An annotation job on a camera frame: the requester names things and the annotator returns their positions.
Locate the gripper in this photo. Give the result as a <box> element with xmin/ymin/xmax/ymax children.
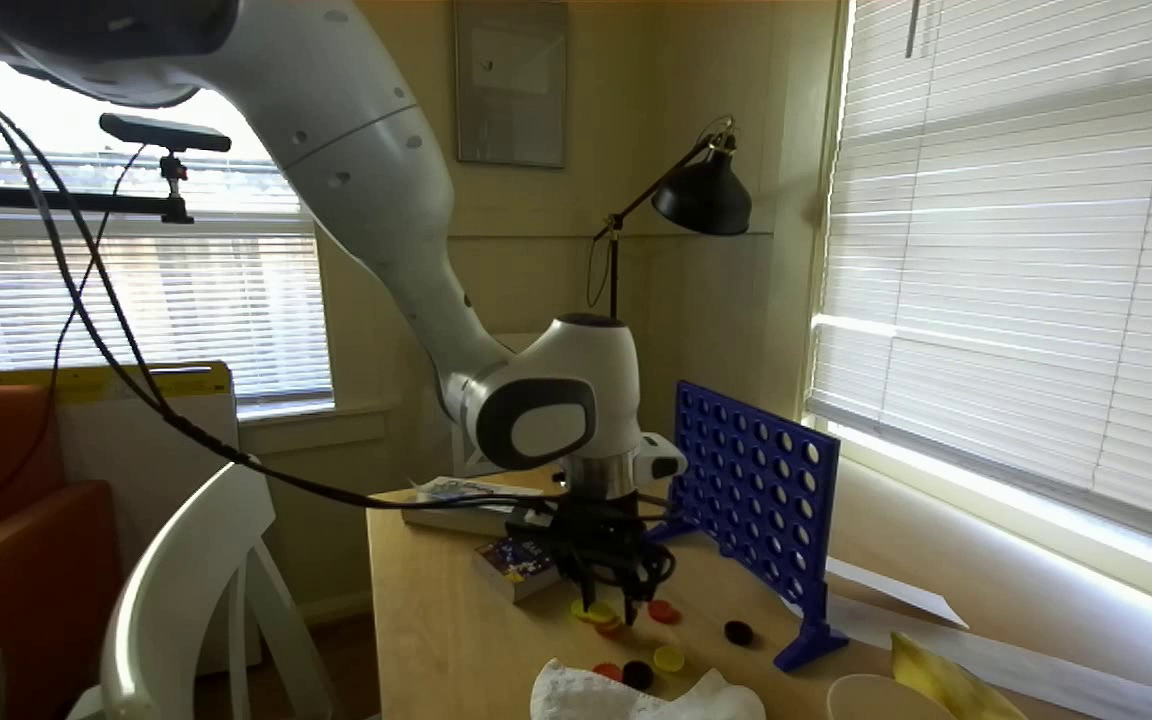
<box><xmin>540</xmin><ymin>494</ymin><xmax>678</xmax><ymax>627</ymax></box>

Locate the stack of yellow and red discs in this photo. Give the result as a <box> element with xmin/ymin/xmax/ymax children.
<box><xmin>570</xmin><ymin>597</ymin><xmax>629</xmax><ymax>638</ymax></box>

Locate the white paper sheet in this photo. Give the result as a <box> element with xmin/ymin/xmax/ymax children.
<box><xmin>824</xmin><ymin>556</ymin><xmax>970</xmax><ymax>630</ymax></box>

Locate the framed picture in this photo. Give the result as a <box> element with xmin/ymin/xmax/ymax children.
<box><xmin>453</xmin><ymin>0</ymin><xmax>570</xmax><ymax>169</ymax></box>

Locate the blue disc game grid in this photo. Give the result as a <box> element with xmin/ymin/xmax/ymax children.
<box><xmin>650</xmin><ymin>379</ymin><xmax>850</xmax><ymax>673</ymax></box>

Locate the white wooden chair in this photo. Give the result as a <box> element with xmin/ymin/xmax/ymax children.
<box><xmin>66</xmin><ymin>460</ymin><xmax>339</xmax><ymax>720</ymax></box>

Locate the crumpled white paper towel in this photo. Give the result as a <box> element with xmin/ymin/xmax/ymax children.
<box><xmin>530</xmin><ymin>657</ymin><xmax>768</xmax><ymax>720</ymax></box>

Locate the small dark blue box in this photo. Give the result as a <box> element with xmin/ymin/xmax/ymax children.
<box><xmin>473</xmin><ymin>534</ymin><xmax>565</xmax><ymax>604</ymax></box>

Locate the yellow banana peel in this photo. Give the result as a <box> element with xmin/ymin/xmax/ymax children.
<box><xmin>888</xmin><ymin>631</ymin><xmax>1029</xmax><ymax>720</ymax></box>

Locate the long white paper strip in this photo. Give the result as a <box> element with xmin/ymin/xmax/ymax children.
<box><xmin>784</xmin><ymin>592</ymin><xmax>1152</xmax><ymax>720</ymax></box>

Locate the camera on mount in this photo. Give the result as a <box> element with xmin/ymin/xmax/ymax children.
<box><xmin>0</xmin><ymin>112</ymin><xmax>233</xmax><ymax>227</ymax></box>

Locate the orange armchair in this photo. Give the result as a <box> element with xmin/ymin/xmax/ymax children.
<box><xmin>0</xmin><ymin>384</ymin><xmax>124</xmax><ymax>720</ymax></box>

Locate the white board with yellow edge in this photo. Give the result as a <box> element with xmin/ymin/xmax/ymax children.
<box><xmin>0</xmin><ymin>361</ymin><xmax>241</xmax><ymax>581</ymax></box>

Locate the beige paper cup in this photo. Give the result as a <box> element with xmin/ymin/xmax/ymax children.
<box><xmin>825</xmin><ymin>672</ymin><xmax>959</xmax><ymax>720</ymax></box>

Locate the black desk lamp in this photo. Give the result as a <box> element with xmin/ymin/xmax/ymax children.
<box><xmin>586</xmin><ymin>116</ymin><xmax>753</xmax><ymax>323</ymax></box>

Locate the window with white blinds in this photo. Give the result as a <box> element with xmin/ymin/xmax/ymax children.
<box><xmin>0</xmin><ymin>60</ymin><xmax>336</xmax><ymax>419</ymax></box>
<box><xmin>804</xmin><ymin>0</ymin><xmax>1152</xmax><ymax>561</ymax></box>

